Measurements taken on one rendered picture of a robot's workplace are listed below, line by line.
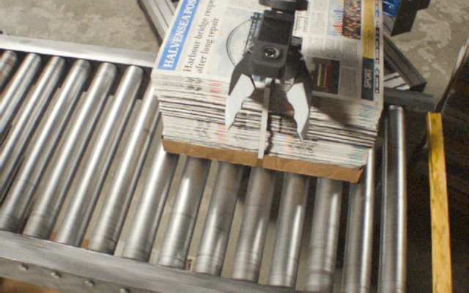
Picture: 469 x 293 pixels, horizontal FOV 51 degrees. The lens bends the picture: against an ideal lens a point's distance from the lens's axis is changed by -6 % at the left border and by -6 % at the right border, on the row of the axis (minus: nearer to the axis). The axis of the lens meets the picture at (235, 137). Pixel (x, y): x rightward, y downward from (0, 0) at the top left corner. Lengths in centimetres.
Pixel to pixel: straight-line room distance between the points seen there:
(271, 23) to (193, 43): 21
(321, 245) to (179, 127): 33
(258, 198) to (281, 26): 37
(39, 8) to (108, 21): 41
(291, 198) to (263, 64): 38
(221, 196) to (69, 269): 30
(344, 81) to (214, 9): 27
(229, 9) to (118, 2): 180
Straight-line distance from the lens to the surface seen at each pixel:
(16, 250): 97
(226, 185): 97
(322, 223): 94
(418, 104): 117
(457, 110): 158
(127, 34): 250
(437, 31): 273
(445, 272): 94
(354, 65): 87
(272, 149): 94
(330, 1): 98
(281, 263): 90
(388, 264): 94
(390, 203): 100
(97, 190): 100
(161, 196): 97
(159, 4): 228
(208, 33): 89
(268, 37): 68
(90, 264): 92
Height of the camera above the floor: 162
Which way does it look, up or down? 52 degrees down
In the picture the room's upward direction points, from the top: 2 degrees clockwise
